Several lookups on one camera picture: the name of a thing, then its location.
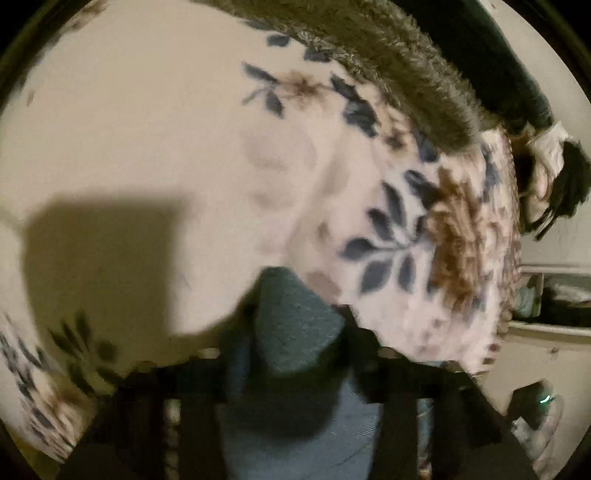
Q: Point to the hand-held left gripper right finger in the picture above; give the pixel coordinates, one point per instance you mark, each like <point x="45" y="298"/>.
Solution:
<point x="397" y="383"/>

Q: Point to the white wardrobe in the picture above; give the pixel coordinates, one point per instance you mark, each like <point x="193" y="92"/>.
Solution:
<point x="554" y="251"/>

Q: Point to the floral bed blanket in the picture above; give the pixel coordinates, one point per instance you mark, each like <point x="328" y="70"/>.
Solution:
<point x="138" y="115"/>

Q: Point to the pile of white clothes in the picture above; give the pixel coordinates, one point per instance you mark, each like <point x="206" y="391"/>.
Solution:
<point x="547" y="152"/>

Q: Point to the dark green cloth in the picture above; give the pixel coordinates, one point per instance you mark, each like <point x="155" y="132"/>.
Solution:
<point x="485" y="55"/>

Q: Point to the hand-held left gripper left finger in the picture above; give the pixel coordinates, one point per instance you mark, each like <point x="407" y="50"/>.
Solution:
<point x="198" y="383"/>

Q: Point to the folded grey fuzzy pants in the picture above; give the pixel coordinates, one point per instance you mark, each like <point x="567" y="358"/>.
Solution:
<point x="392" y="60"/>

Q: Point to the blue jeans pants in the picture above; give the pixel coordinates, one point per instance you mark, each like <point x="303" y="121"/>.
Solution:
<point x="295" y="318"/>

